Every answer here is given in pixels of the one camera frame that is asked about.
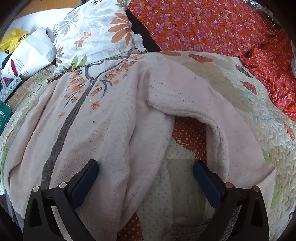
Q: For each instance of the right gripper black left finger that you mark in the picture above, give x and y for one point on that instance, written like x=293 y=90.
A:
x=40 y=222

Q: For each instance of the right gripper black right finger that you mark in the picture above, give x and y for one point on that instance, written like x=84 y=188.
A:
x=252 y=221

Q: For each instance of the pink knitted sweater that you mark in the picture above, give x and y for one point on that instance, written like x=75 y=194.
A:
x=121 y=113

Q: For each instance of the heart patchwork quilt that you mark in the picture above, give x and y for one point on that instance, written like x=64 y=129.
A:
x=174 y=196

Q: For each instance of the green cardboard box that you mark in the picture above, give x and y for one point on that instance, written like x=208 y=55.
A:
x=5 y=115

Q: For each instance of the colourful dotted strip box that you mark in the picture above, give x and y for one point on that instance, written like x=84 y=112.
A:
x=8 y=86

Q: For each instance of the white paper bag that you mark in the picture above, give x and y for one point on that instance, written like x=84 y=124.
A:
x=32 y=55

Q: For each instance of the yellow plastic bag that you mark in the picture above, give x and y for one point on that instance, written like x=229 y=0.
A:
x=12 y=39

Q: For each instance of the red floral bedsheet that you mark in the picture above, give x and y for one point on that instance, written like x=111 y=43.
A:
x=230 y=28

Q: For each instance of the white floral pillow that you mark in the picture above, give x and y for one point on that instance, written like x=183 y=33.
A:
x=94 y=31

